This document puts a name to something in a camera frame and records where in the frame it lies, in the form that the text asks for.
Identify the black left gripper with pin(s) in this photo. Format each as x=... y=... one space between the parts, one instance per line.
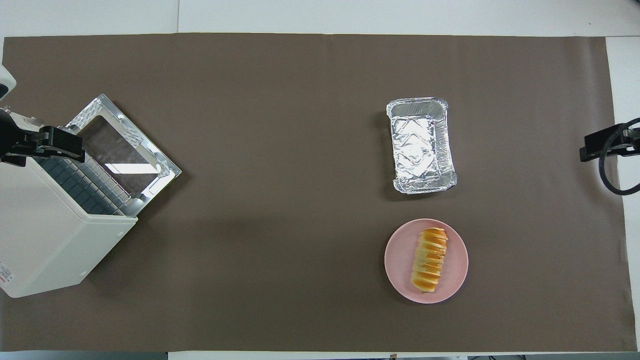
x=10 y=132

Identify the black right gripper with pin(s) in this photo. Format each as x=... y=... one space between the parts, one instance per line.
x=631 y=140

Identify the aluminium foil tray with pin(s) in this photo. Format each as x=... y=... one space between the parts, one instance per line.
x=420 y=145

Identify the glazed bread loaf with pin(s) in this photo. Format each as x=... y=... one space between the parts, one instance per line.
x=429 y=260

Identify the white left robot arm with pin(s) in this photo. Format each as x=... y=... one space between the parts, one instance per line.
x=5 y=82

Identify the white toaster oven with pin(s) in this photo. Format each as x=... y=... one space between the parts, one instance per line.
x=40 y=240

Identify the red white oven label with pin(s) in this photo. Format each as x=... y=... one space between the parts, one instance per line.
x=4 y=275

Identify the pink round plate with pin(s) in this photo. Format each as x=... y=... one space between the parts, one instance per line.
x=400 y=260

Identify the brown paper table mat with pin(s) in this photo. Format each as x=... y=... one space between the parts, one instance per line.
x=300 y=150

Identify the glass oven door, metal frame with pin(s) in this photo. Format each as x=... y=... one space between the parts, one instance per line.
x=120 y=150

